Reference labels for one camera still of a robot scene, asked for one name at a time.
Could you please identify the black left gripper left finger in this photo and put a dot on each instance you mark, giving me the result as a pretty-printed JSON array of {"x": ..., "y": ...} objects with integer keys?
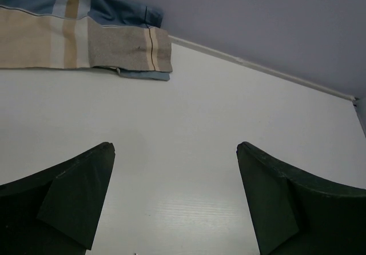
[{"x": 57, "y": 210}]

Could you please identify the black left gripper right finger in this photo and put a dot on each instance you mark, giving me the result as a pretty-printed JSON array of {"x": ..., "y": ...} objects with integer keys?
[{"x": 296, "y": 212}]

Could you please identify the blue beige plaid cloth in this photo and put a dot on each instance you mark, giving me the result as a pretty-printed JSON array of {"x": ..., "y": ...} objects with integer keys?
[{"x": 120, "y": 35}]

